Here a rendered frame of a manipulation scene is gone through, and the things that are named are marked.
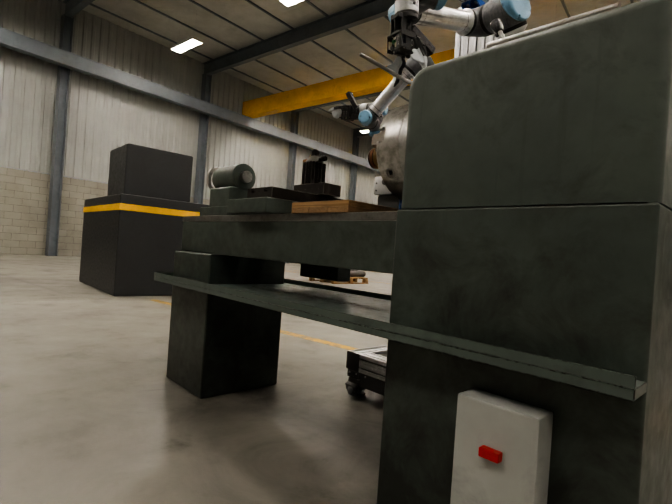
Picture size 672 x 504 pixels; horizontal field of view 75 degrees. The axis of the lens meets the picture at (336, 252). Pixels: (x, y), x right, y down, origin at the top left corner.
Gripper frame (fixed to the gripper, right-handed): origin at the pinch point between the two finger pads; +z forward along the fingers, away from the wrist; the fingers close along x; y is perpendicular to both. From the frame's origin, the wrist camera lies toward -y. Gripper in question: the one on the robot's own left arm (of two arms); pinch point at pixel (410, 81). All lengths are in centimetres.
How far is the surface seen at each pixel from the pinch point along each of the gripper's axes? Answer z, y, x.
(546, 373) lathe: 74, 20, 62
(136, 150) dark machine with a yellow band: -49, 11, -520
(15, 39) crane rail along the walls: -441, 188, -1355
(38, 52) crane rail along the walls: -423, 138, -1372
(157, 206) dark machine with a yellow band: 24, -7, -482
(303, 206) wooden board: 40, 23, -31
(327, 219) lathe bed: 45, 20, -19
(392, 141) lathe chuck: 21.1, 11.5, 5.2
